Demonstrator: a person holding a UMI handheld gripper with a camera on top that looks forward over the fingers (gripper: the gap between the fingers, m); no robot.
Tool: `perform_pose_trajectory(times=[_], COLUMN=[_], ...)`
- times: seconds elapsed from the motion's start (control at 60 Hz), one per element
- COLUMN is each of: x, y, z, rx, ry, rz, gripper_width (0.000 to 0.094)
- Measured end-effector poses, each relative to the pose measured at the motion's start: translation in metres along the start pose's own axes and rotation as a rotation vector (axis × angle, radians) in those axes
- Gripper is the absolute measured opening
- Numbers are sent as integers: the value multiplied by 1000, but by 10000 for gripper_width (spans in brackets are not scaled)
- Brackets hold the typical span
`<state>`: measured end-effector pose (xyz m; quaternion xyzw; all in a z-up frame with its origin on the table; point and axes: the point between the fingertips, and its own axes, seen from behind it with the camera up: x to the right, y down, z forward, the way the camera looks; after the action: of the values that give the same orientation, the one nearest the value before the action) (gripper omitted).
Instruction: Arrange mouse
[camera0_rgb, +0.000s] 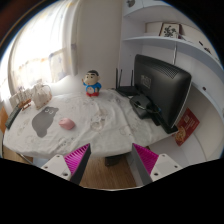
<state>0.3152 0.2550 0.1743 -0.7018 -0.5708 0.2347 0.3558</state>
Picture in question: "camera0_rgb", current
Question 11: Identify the black wifi router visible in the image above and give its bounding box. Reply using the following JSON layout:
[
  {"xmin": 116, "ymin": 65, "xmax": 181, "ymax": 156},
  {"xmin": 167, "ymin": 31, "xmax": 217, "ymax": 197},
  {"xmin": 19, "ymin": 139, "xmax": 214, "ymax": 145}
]
[{"xmin": 115, "ymin": 70, "xmax": 137, "ymax": 96}]

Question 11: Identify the black remote control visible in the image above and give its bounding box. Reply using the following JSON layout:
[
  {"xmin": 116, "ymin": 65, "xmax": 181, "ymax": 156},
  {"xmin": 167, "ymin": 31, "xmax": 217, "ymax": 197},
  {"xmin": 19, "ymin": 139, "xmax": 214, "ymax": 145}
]
[{"xmin": 5, "ymin": 105, "xmax": 21, "ymax": 129}]

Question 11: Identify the red book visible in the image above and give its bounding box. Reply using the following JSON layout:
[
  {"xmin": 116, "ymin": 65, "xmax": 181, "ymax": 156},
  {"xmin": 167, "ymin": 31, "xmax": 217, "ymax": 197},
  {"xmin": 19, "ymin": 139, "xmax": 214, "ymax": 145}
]
[{"xmin": 174, "ymin": 108, "xmax": 200, "ymax": 146}]

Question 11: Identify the cartoon boy figurine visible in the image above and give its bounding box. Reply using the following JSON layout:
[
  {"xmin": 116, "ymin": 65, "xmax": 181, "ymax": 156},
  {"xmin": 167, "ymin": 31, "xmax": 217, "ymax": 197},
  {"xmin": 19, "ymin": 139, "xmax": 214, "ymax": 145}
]
[{"xmin": 82, "ymin": 70, "xmax": 102, "ymax": 97}]

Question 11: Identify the white wall shelf unit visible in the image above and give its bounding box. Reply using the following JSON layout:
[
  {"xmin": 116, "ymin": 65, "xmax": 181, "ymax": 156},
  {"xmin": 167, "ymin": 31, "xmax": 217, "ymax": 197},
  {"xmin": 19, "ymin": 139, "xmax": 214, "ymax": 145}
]
[{"xmin": 119, "ymin": 0, "xmax": 224, "ymax": 160}]

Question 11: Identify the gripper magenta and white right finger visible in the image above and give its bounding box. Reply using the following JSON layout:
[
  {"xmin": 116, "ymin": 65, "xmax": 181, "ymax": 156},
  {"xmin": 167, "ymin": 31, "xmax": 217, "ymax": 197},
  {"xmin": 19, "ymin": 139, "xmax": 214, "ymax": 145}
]
[{"xmin": 131, "ymin": 143, "xmax": 182, "ymax": 185}]

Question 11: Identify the white floral tablecloth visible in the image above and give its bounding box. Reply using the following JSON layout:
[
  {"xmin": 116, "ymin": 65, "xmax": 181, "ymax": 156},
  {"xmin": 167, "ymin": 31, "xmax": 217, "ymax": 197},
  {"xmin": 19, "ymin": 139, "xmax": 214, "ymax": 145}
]
[{"xmin": 3, "ymin": 90, "xmax": 168, "ymax": 159}]

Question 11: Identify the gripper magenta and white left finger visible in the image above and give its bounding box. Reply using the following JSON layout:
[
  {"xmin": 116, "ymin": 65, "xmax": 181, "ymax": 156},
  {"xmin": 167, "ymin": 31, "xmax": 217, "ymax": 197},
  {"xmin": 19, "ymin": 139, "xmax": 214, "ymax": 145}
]
[{"xmin": 42, "ymin": 144, "xmax": 91, "ymax": 185}]

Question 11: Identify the small calendar stand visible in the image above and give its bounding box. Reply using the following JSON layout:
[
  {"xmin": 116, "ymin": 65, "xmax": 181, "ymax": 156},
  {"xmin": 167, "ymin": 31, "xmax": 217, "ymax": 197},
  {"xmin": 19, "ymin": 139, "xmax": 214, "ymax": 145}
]
[{"xmin": 9, "ymin": 89, "xmax": 32, "ymax": 110}]

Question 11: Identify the white sheer curtain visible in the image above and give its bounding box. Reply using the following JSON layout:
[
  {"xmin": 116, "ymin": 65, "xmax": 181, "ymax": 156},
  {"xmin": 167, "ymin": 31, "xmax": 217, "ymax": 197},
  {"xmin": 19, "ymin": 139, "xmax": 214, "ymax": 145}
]
[{"xmin": 0, "ymin": 0, "xmax": 81, "ymax": 101}]

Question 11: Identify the framed floral picture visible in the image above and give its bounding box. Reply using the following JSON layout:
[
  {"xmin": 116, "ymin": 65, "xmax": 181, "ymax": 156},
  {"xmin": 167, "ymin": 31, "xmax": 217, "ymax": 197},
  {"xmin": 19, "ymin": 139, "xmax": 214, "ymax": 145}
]
[{"xmin": 159, "ymin": 23, "xmax": 180, "ymax": 38}]

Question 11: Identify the grey cat-shaped mouse pad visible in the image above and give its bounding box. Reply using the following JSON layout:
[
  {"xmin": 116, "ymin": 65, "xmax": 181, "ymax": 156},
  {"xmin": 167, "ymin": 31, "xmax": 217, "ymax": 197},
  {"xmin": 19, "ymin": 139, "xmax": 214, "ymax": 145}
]
[{"xmin": 32, "ymin": 106, "xmax": 58, "ymax": 138}]

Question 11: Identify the white fabric bag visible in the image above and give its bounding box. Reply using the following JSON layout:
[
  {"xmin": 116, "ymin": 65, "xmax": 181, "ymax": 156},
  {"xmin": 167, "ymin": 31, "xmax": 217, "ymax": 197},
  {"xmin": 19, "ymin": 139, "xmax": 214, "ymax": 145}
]
[{"xmin": 32, "ymin": 83, "xmax": 52, "ymax": 110}]

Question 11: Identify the black computer monitor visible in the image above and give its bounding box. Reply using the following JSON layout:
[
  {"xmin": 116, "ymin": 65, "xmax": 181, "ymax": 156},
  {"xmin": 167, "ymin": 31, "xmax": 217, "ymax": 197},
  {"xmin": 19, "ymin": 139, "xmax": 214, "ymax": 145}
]
[{"xmin": 130, "ymin": 54, "xmax": 192, "ymax": 134}]

